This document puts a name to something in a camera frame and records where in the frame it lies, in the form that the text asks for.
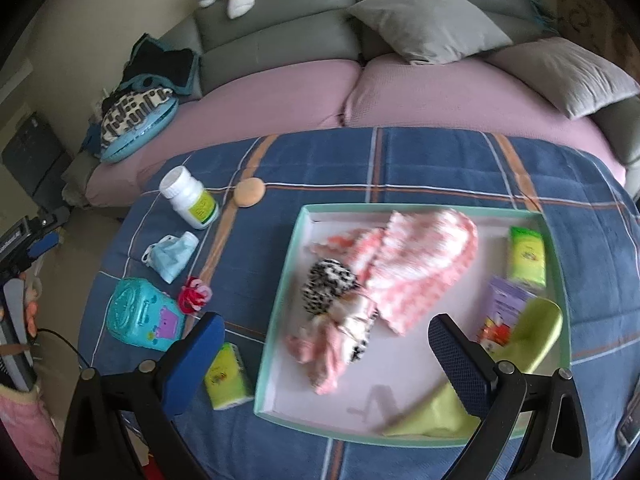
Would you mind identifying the teal fringed cloth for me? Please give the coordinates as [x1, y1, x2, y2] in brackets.
[525, 0, 556, 36]

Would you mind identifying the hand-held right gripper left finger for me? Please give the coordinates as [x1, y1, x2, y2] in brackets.
[59, 311, 226, 480]

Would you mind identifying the blue inflatable ring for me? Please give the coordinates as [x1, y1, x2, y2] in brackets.
[99, 97, 180, 163]

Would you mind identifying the leopard print scrunchie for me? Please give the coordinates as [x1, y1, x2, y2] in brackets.
[302, 258, 361, 316]

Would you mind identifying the black cable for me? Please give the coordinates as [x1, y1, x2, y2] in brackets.
[35, 327, 83, 367]

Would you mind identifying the black blanket with teal edge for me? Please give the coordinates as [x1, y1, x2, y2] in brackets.
[122, 33, 201, 98]

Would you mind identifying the person's left hand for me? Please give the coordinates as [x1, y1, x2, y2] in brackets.
[22, 277, 43, 338]

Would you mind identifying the teal box tray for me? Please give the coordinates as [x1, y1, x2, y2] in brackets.
[253, 203, 572, 448]

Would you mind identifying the teal wet wipes pack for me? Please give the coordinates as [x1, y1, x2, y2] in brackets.
[106, 277, 188, 353]

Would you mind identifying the grey sofa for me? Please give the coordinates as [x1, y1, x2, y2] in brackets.
[62, 0, 640, 208]

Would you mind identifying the beige makeup sponge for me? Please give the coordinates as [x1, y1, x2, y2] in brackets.
[234, 177, 266, 208]

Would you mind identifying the pink sofa cover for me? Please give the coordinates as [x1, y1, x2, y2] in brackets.
[85, 52, 628, 208]

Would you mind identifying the white pill bottle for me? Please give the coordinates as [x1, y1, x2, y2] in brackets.
[159, 166, 221, 231]

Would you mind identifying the green tissue pack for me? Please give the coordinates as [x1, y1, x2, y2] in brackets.
[507, 226, 547, 288]
[204, 342, 256, 411]

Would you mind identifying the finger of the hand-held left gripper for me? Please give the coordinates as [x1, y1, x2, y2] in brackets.
[27, 207, 70, 233]
[27, 232, 60, 261]

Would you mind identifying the grey pillow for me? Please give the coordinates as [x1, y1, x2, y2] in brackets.
[482, 36, 640, 120]
[346, 0, 515, 66]
[592, 97, 640, 171]

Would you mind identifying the patterned beige curtain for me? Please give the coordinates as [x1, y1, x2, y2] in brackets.
[550, 0, 640, 51]

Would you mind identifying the purple snack packet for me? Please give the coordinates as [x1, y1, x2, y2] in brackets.
[476, 276, 538, 348]

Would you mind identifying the pink scrunchie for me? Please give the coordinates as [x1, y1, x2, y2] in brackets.
[285, 305, 381, 396]

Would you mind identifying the blue face mask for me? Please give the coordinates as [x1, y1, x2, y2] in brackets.
[141, 231, 200, 283]

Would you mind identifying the pink and white wavy cloth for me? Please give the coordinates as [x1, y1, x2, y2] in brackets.
[312, 210, 479, 337]

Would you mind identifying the red and white hair tie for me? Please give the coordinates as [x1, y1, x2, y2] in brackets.
[177, 276, 213, 313]

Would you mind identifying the dark cabinet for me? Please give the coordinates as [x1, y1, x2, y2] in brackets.
[1, 110, 73, 213]

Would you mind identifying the person's left forearm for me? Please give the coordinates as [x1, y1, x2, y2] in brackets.
[0, 384, 62, 480]

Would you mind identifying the black and white patterned cushion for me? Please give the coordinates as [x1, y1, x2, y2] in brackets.
[100, 87, 173, 146]

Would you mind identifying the blue plaid tablecloth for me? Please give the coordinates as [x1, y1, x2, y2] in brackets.
[77, 127, 640, 480]

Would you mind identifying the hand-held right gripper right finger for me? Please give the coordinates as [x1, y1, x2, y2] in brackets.
[428, 313, 592, 480]

